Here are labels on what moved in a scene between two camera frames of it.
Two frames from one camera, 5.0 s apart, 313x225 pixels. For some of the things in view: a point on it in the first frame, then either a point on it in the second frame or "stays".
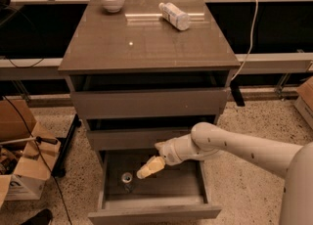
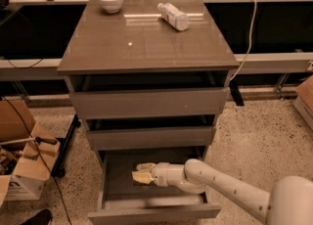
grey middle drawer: [135, 139] stays
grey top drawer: [150, 103] stays
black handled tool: [37, 139] stays
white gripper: [171, 154] -> [160, 173]
